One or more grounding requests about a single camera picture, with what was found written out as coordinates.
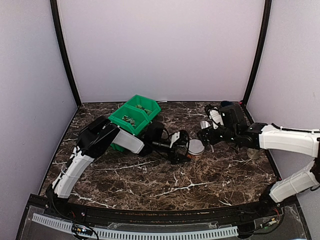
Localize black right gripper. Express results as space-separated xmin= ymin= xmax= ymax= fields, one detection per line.
xmin=197 ymin=124 xmax=239 ymax=146

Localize silver metal scoop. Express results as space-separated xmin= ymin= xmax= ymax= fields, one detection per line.
xmin=200 ymin=120 xmax=215 ymax=153

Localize white round lid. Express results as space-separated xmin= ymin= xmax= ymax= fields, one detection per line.
xmin=188 ymin=139 xmax=205 ymax=156

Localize green three-compartment candy bin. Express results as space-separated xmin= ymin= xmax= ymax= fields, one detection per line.
xmin=107 ymin=94 xmax=162 ymax=153

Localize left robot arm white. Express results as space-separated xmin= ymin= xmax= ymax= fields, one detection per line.
xmin=46 ymin=115 xmax=191 ymax=218

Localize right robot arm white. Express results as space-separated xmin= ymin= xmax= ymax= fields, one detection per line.
xmin=197 ymin=122 xmax=320 ymax=217

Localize lollipop candies pile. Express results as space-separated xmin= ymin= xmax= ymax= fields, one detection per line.
xmin=122 ymin=115 xmax=135 ymax=126

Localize yellow-green gummy candies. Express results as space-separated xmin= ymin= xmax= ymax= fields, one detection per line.
xmin=135 ymin=104 xmax=153 ymax=115

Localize dark blue mug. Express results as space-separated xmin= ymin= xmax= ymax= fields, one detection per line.
xmin=220 ymin=100 xmax=234 ymax=107

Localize beige ceramic mug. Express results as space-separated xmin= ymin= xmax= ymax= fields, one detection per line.
xmin=246 ymin=148 xmax=261 ymax=160

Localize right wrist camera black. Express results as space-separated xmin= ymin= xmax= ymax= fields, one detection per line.
xmin=204 ymin=104 xmax=246 ymax=130

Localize black front rail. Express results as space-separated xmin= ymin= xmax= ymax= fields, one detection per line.
xmin=44 ymin=199 xmax=283 ymax=225

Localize white slotted cable duct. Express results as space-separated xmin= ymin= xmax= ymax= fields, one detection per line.
xmin=31 ymin=213 xmax=239 ymax=240

